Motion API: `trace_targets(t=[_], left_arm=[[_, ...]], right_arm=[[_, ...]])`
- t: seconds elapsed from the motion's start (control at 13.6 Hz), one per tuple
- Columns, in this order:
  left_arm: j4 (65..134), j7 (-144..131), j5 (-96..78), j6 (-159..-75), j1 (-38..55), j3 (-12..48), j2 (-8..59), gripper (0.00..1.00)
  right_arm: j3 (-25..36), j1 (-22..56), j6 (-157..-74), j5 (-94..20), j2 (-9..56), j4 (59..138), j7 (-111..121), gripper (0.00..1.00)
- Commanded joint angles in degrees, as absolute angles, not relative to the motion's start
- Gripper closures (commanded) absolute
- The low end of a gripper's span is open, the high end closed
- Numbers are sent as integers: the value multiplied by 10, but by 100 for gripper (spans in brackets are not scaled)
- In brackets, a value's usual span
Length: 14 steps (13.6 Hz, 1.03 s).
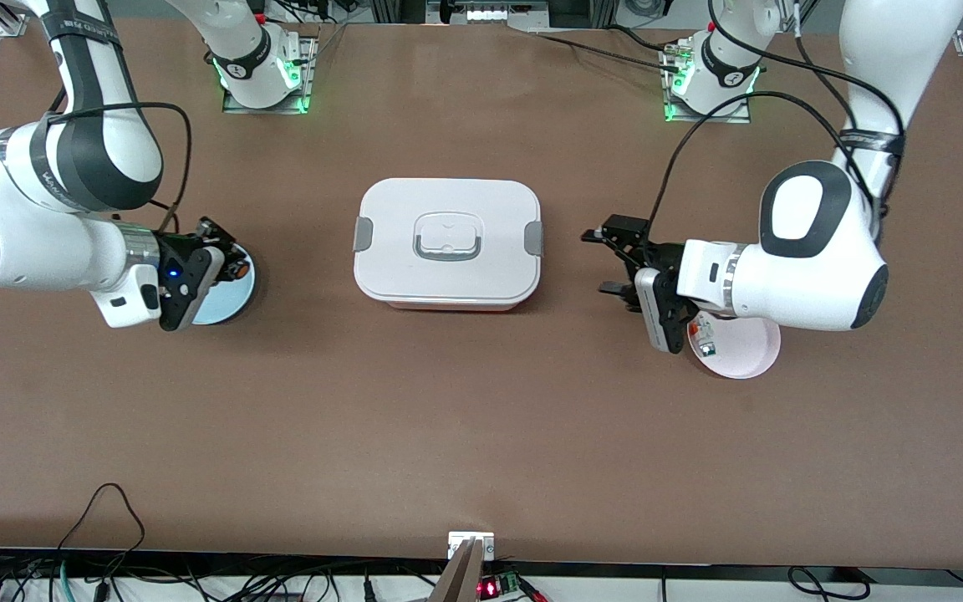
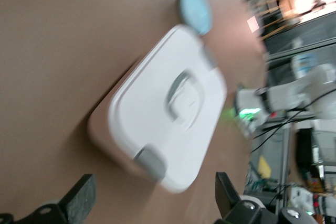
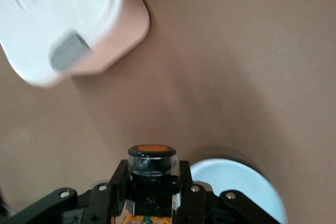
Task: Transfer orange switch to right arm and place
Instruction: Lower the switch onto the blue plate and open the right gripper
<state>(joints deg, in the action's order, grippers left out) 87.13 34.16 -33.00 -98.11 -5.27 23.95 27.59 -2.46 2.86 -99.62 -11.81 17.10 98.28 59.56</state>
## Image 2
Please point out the pink lunch box white lid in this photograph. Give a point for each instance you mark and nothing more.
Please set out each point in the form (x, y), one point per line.
(162, 103)

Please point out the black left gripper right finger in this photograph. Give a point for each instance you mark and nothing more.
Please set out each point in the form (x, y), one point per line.
(225, 197)

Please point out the wooden stool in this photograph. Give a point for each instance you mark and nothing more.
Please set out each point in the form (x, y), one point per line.
(278, 6)

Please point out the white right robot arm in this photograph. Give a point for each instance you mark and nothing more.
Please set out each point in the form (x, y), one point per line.
(286, 95)

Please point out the light blue round plate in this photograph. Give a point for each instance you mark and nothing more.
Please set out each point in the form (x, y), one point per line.
(195, 9)

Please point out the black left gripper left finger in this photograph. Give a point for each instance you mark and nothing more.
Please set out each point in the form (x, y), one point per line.
(78, 197)

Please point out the white paper label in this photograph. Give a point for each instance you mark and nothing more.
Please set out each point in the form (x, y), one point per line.
(253, 23)

